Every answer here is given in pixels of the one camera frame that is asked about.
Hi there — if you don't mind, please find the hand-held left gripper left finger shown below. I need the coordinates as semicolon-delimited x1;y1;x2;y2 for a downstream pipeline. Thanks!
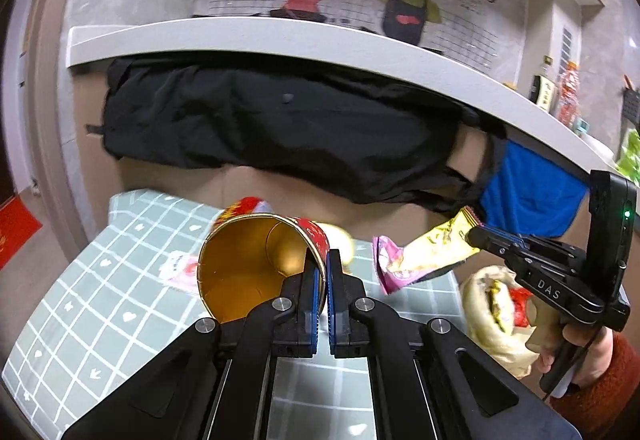
62;251;327;440

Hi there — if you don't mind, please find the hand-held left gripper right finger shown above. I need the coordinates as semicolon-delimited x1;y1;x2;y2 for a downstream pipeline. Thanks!
326;249;581;440

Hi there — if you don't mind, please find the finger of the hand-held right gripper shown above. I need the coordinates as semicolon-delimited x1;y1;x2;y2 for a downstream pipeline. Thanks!
477;223;539;249
465;230;527;267

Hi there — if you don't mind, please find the yellow snack wrapper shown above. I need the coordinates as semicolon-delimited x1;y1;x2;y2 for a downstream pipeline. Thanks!
395;206;483;281

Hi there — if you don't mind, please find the red snack bag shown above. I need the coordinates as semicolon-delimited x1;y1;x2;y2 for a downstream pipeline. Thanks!
214;197;275;228

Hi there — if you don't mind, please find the person's right forearm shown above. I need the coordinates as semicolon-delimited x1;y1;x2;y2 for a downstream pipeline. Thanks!
547;332;640;440

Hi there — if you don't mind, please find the person's right hand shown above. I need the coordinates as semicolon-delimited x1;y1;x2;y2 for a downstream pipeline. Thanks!
527;299;616;390

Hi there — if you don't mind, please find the blue cloth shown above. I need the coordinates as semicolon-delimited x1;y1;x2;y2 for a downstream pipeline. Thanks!
477;140;591;239

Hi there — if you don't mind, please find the red wrapper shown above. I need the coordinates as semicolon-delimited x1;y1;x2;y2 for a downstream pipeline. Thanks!
509;289;533;328

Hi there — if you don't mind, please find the pink purple snack wrapper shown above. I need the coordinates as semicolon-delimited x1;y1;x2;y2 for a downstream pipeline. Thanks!
372;235;453;297

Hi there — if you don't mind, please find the yellow rounded item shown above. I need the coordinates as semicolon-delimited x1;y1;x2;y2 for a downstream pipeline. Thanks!
317;223;357;269

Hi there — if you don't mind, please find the green plastic bag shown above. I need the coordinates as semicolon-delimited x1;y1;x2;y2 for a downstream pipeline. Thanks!
614;129;640;182

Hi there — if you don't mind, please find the small pink wrapper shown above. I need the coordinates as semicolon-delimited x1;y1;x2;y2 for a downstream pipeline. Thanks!
171;270;202;295

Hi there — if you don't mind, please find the pink tissue pack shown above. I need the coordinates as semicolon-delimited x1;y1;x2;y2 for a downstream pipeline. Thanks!
160;251;200;280

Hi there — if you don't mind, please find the bottle with white label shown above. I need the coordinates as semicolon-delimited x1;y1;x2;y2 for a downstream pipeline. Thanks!
529;55;559;117

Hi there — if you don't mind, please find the red orange bottle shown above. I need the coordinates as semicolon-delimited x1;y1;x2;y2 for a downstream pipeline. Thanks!
556;62;584;124

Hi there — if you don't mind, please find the black cloth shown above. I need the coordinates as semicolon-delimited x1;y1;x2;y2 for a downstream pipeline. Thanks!
85;55;508;216

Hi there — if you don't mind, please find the white counter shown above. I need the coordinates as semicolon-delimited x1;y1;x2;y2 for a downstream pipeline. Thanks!
66;18;621;181

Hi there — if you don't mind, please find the red doormat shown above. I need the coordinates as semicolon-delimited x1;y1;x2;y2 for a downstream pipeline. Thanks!
0;197;44;272

